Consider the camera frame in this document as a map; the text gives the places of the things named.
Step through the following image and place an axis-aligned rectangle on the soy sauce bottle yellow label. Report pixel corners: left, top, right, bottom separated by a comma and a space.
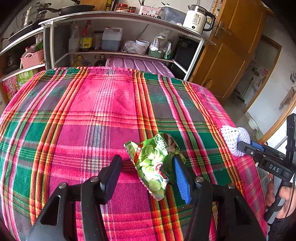
79, 20, 93, 52

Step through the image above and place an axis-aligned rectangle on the white round tub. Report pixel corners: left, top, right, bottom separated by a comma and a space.
135, 40, 150, 55

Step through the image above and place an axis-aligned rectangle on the clear plastic storage container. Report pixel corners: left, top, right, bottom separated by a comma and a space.
159, 5, 186, 25

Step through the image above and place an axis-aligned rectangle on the person's right hand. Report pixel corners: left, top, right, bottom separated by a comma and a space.
265, 173, 295, 219

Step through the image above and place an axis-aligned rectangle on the pink utensil holder box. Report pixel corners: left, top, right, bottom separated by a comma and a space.
139, 6, 160, 18

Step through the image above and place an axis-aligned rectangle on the stainless steel steamer pot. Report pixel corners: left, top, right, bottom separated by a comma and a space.
21, 2, 52, 27

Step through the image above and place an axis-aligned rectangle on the black induction cooktop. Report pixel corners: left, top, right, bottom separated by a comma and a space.
8, 18, 48, 42

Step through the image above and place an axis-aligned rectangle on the green pea snack bag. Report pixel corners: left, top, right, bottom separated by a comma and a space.
124, 133, 186, 201

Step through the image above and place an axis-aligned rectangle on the white metal shelf rack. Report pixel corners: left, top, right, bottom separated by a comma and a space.
1, 11, 208, 81

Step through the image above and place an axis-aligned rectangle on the plaid pink green tablecloth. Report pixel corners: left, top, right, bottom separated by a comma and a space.
1, 67, 267, 240

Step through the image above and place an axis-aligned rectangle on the wooden door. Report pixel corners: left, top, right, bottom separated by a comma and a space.
190, 0, 266, 103

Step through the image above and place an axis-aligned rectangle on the green milk carton box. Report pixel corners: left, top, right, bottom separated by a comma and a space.
16, 69, 38, 88

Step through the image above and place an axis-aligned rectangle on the white electric kettle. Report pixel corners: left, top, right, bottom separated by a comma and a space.
183, 4, 216, 34

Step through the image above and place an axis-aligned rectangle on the white foam fruit net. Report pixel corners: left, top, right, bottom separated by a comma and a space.
221, 126, 251, 157

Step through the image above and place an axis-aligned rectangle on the pink storage bin lid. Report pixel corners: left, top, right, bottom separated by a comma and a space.
105, 56, 175, 78

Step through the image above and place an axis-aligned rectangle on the black frying pan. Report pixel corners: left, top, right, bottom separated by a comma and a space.
38, 1, 95, 16

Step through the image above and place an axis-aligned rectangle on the pink plastic basket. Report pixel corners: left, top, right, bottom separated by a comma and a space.
20, 49, 44, 69

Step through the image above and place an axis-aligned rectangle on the white vinegar jug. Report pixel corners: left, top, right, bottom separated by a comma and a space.
101, 27, 122, 52

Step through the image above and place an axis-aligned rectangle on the clear plastic bottle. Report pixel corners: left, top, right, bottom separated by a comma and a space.
68, 25, 80, 54

